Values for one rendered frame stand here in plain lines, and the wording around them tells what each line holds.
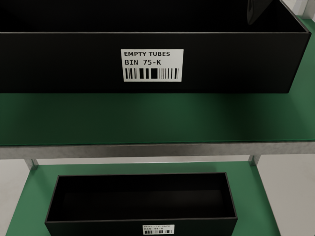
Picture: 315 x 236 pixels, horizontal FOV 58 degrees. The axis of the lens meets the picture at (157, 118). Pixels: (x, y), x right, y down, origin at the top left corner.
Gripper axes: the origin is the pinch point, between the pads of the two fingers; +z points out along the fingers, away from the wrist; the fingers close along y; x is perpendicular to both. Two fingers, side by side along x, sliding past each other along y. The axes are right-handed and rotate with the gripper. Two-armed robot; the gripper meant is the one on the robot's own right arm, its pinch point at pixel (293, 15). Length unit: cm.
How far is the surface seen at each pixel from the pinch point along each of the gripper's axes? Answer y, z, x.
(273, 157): -51, 132, -15
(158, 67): 15.3, 13.8, -1.5
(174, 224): 10, 65, 21
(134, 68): 19.1, 14.0, -1.4
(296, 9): -130, 208, -192
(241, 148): 3.0, 14.6, 11.6
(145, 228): 19, 68, 23
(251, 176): -21, 84, 4
